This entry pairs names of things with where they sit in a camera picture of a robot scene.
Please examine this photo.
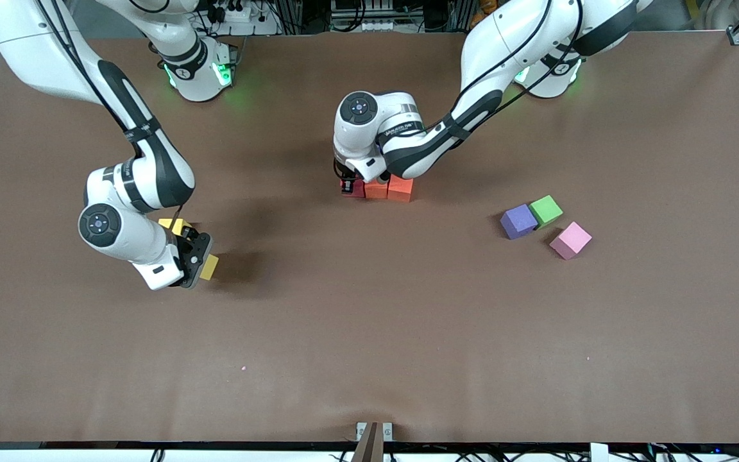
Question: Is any white power strip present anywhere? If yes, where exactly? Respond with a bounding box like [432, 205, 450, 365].
[360, 19, 409, 33]
[212, 3, 261, 25]

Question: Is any brown wooden strip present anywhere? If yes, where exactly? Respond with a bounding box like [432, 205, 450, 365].
[350, 422, 384, 462]

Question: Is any green foam cube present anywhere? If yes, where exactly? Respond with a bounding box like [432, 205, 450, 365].
[529, 195, 564, 230]

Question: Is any purple foam cube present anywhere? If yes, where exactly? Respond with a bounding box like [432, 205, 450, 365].
[500, 203, 539, 241]

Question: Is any brown table cover sheet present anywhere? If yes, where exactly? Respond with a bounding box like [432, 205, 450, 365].
[0, 31, 739, 445]

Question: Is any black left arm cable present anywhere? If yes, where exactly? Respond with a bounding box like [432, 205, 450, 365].
[430, 0, 585, 132]

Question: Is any pink foam cube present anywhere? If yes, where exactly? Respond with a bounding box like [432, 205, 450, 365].
[549, 221, 593, 261]

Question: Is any small metal bracket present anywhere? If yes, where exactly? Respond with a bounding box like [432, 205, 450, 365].
[355, 422, 394, 443]

